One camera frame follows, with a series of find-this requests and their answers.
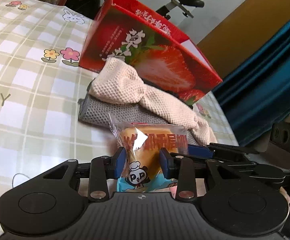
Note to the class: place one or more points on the pink knitted cloth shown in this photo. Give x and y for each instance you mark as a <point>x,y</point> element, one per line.
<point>118,83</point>

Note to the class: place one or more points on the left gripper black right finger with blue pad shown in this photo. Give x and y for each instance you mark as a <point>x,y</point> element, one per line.
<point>185,169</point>

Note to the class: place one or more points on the green checked bunny tablecloth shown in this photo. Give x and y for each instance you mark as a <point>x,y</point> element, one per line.
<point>40,93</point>

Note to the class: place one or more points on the black exercise bike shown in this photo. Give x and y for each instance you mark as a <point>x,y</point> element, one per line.
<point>160,0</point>

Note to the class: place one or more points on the grey knitted cloth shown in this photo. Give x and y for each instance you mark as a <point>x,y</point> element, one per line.
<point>96,112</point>

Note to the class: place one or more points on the teal blue curtain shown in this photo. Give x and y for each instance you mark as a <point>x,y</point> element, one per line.
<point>257,93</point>

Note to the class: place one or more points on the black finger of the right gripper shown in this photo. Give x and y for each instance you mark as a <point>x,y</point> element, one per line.
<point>201,154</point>
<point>232,148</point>

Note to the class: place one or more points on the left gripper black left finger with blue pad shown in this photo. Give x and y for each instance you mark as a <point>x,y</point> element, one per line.
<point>98,171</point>

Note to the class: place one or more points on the red strawberry cardboard box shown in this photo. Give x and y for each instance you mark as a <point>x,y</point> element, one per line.
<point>161,53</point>

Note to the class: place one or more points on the packaged layered bread snack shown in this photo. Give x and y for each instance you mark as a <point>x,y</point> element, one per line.
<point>142,141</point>

